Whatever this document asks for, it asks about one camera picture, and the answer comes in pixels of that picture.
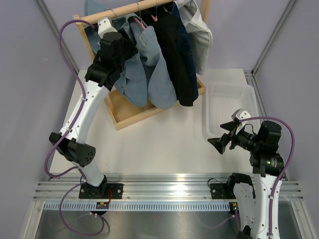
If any dark blue hanging garment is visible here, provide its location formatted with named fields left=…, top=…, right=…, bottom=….
left=170, top=3, right=198, bottom=100

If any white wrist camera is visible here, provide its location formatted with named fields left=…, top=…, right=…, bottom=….
left=231, top=109, right=251, bottom=134
left=97, top=16, right=117, bottom=38

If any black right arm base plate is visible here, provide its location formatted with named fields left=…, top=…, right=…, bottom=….
left=210, top=183, right=231, bottom=199

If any aluminium mounting rail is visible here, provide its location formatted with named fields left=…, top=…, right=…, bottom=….
left=32, top=172, right=304, bottom=202

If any pink hanger with black garment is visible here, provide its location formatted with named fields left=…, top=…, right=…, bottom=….
left=151, top=0, right=159, bottom=22

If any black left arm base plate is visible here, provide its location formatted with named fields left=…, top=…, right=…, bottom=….
left=79, top=183, right=124, bottom=199

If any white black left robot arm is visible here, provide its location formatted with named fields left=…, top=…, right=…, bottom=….
left=49, top=29, right=138, bottom=199

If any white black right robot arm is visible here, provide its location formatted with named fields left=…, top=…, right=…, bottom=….
left=208, top=120, right=284, bottom=239

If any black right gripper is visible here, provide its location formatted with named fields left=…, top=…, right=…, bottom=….
left=208, top=119, right=262, bottom=154

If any white hanging garment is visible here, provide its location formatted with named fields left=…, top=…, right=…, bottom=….
left=174, top=0, right=213, bottom=75

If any white plastic basket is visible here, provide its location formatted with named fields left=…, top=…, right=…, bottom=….
left=205, top=82, right=259, bottom=137

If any light blue buttoned denim skirt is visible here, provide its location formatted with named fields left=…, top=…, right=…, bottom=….
left=129, top=20, right=177, bottom=109

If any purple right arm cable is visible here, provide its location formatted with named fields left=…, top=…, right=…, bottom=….
left=199, top=116, right=296, bottom=239

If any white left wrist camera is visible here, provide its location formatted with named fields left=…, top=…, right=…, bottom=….
left=97, top=16, right=117, bottom=38

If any black hanging garment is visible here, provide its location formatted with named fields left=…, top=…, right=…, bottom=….
left=142, top=9, right=195, bottom=107

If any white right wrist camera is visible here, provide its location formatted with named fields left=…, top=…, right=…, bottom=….
left=231, top=109, right=251, bottom=134

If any white slotted cable duct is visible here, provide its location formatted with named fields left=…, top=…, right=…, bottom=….
left=44, top=201, right=230, bottom=212

